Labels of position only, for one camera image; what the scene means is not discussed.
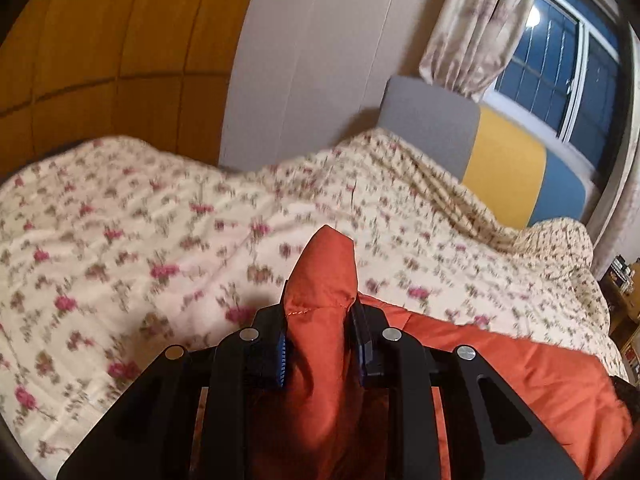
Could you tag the yellow wooden side table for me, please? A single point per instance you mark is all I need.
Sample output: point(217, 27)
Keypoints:
point(625, 310)

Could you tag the barred window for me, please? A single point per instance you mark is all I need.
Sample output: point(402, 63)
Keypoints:
point(555, 70)

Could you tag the orange puffer jacket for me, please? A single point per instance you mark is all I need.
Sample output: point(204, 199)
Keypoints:
point(325, 270)

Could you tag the grey yellow blue headboard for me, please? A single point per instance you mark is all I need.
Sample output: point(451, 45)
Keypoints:
point(500, 165)

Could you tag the short floral curtain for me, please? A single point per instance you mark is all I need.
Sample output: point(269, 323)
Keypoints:
point(480, 20)

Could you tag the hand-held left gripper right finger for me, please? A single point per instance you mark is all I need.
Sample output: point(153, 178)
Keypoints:
point(364, 352)

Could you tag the yellow wooden wardrobe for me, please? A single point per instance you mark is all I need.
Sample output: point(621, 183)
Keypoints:
point(115, 50)

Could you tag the floral quilted blanket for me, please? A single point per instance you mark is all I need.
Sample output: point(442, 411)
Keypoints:
point(150, 220)

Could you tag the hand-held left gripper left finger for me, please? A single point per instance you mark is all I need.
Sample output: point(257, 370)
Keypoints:
point(280, 360)

